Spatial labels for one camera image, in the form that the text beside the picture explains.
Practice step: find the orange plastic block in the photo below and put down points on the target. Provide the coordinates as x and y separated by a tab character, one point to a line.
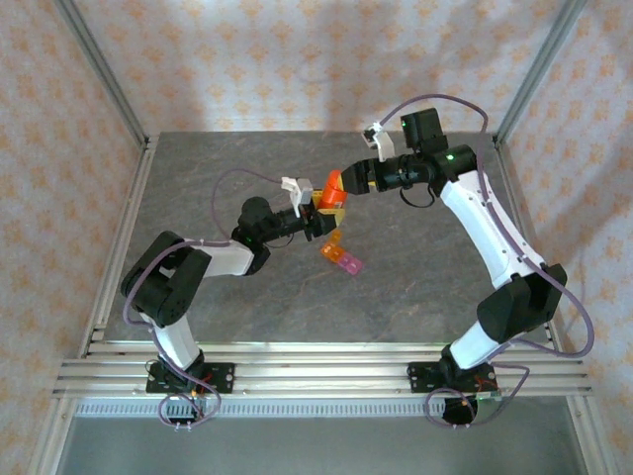
332	190

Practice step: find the orange and pink pill organizer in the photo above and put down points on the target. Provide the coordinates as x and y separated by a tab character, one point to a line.
346	259

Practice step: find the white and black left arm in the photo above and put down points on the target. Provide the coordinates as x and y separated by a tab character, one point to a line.
222	259

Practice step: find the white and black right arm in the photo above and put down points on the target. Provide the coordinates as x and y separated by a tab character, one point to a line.
489	237

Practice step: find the orange patterned fabric backdrop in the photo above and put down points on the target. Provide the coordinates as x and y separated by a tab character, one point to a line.
316	49

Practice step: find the small green circuit board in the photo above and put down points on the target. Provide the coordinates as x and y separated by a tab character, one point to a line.
489	397

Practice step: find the aluminium side rail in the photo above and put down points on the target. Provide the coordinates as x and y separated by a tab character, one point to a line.
123	237
508	173

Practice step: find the aluminium frame post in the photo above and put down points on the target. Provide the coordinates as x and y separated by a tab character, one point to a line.
536	74
105	74

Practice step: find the aluminium mounting rail beam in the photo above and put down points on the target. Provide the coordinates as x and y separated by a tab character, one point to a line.
321	376

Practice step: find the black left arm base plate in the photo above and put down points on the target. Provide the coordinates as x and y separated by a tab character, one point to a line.
222	378

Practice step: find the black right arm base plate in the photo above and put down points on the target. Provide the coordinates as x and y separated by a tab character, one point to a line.
420	378

